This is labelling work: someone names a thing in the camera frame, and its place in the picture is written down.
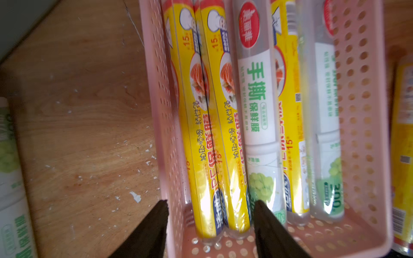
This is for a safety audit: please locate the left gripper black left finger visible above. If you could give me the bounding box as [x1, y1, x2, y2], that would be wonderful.
[110, 200, 169, 258]

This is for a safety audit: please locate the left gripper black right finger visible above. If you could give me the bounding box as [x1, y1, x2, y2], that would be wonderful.
[253, 200, 310, 258]

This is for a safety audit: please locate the silver foil wrap roll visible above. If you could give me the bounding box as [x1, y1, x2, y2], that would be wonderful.
[232, 1, 287, 225]

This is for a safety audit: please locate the silver green wrap roll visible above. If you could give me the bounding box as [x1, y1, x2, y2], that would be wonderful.
[1, 97, 38, 258]

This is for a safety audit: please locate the yellow orange wrap roll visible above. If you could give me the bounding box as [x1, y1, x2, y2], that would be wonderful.
[390, 55, 413, 258]

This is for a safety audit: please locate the green white wrap roll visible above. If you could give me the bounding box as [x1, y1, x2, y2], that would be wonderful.
[296, 1, 344, 221]

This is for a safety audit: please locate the pink plastic basket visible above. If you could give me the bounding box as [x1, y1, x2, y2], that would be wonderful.
[140, 1, 393, 258]

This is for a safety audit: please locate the grey translucent storage box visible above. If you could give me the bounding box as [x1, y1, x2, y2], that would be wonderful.
[1, 0, 59, 61]

